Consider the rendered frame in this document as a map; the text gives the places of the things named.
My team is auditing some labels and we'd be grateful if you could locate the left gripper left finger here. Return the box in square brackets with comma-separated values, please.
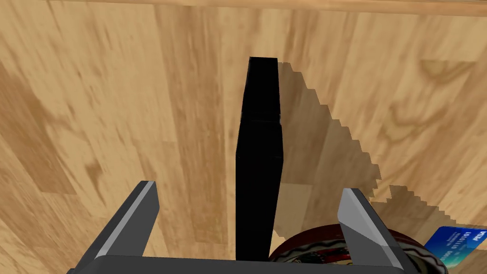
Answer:
[78, 180, 160, 264]

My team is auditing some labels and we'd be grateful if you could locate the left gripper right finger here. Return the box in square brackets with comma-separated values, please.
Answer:
[337, 188, 415, 270]

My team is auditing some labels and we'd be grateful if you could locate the red patterned bowl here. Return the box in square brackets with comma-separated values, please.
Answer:
[268, 224, 449, 274]

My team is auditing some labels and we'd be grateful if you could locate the blue card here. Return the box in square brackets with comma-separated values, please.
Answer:
[423, 226, 487, 266]

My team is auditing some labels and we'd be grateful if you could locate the black upright slab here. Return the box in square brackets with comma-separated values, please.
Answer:
[235, 57, 284, 262]

